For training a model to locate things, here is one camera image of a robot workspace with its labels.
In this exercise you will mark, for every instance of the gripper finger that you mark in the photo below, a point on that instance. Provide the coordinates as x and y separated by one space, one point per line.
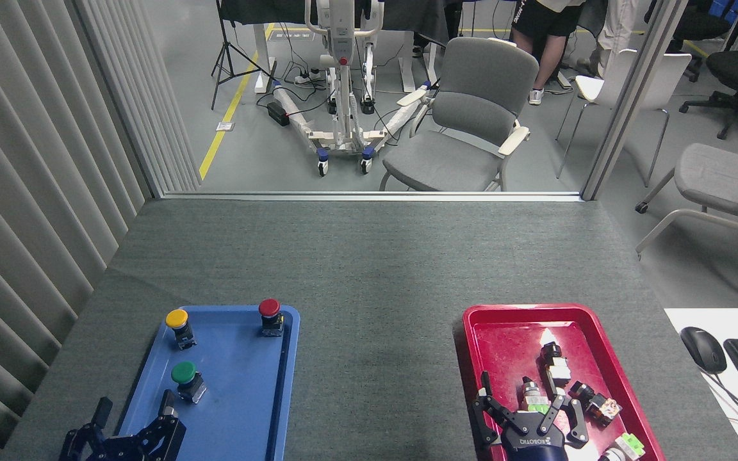
84 442
164 435

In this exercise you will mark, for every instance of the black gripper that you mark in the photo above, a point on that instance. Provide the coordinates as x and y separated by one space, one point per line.
532 442

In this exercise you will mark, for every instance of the green push button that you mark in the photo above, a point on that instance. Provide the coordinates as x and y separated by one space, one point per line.
184 373

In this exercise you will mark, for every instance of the yellow push button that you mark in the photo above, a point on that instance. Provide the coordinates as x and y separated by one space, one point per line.
177 319

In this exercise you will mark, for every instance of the red push button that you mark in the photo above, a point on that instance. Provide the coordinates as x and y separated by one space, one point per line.
270 308

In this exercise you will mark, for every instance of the red plastic tray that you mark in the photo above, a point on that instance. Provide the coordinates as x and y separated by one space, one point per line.
510 346

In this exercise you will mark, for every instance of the blue plastic tray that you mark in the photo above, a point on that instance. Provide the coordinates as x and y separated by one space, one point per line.
234 384

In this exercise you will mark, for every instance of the black computer mouse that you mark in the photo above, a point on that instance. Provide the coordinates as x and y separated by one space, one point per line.
703 349

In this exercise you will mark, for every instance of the beige ribbed partition panel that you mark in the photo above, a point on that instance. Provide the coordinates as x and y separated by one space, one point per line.
42 160

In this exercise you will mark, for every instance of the grey padded armchair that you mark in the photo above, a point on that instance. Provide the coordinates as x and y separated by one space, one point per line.
471 115

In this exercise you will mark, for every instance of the black power adapter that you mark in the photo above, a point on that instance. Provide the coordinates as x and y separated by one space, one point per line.
277 113

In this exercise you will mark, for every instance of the white plastic chair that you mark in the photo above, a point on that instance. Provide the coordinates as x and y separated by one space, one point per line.
657 77

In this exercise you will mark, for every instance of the white power strip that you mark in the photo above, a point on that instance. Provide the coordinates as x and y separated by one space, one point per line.
308 78

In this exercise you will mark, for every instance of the black tripod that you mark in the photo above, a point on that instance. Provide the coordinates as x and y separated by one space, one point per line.
228 51

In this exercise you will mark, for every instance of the white stand on wheels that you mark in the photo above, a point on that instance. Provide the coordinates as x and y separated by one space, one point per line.
343 77

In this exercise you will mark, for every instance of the person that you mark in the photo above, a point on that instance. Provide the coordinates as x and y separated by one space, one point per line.
545 19
619 25

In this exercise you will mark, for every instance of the silver switch with green block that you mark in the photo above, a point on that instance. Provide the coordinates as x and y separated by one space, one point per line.
534 397

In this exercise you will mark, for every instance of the black white selector switch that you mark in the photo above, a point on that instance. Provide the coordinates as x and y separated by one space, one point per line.
557 369

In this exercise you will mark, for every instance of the black switch with orange block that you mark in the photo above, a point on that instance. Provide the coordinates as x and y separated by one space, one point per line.
596 403

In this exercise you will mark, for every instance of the white green switch block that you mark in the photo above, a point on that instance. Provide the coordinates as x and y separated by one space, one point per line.
628 446

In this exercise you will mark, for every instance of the grey chair with white frame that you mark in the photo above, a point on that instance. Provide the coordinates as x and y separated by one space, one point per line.
721 179

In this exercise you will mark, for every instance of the silver post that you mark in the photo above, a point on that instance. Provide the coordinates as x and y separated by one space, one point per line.
631 96

